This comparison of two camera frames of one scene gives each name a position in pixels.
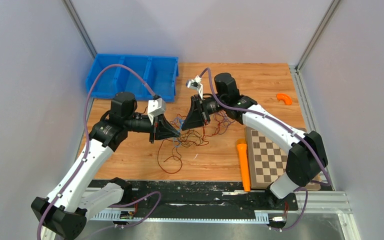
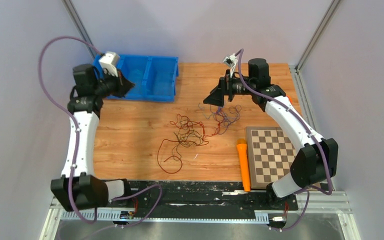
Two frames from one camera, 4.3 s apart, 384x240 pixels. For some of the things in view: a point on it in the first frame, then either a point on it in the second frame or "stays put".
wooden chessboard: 267,160 stays put
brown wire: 189,138 stays put
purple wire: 221,116 stays put
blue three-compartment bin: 160,71 stays put
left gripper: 162,130 to 123,86
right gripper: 196,117 to 224,87
